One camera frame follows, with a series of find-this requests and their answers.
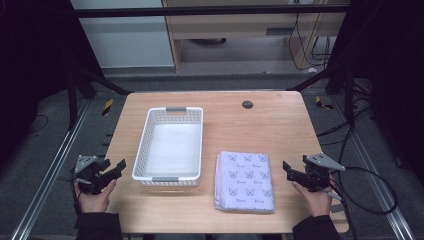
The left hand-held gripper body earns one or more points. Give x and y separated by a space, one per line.
87 173

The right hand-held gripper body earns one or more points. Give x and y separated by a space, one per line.
316 171

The person's left hand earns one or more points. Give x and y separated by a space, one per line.
95 199

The person's right hand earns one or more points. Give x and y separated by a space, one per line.
316 201

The folded lilac printed towel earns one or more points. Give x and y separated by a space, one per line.
245 181

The white plastic basket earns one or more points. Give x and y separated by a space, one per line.
173 146

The yellow black tape strip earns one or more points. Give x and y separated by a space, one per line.
107 106
322 103

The black metal stand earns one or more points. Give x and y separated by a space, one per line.
83 86
336 83

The white cabinet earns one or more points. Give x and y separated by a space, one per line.
125 40

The wooden background desk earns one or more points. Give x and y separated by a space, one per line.
253 26

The aluminium floor rail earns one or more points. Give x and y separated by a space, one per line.
373 173
46 173

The black horizontal frame bar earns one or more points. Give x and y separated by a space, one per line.
206 11

